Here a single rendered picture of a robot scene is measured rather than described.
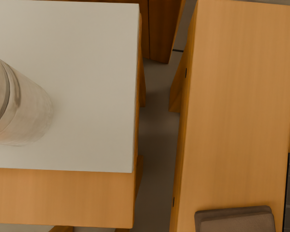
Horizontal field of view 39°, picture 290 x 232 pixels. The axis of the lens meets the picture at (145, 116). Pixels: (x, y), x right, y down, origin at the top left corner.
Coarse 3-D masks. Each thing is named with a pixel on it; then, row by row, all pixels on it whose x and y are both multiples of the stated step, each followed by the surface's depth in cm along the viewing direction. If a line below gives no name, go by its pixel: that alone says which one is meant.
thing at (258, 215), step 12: (204, 216) 52; (216, 216) 52; (228, 216) 51; (240, 216) 51; (252, 216) 50; (264, 216) 50; (204, 228) 50; (216, 228) 50; (228, 228) 50; (240, 228) 50; (252, 228) 50; (264, 228) 50
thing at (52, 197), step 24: (0, 168) 59; (0, 192) 59; (24, 192) 59; (48, 192) 59; (72, 192) 59; (96, 192) 59; (120, 192) 59; (0, 216) 59; (24, 216) 59; (48, 216) 59; (72, 216) 59; (96, 216) 59; (120, 216) 58
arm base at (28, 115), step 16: (16, 80) 41; (16, 96) 40; (32, 96) 46; (48, 96) 55; (16, 112) 41; (32, 112) 46; (48, 112) 53; (0, 128) 40; (16, 128) 44; (32, 128) 49; (0, 144) 48; (16, 144) 51
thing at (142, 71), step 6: (144, 78) 114; (144, 84) 116; (144, 90) 119; (144, 96) 122; (144, 102) 128; (138, 120) 121; (138, 126) 123; (138, 132) 125; (138, 138) 127; (138, 156) 133; (138, 162) 97; (138, 168) 89; (138, 174) 91; (138, 180) 92; (138, 186) 94
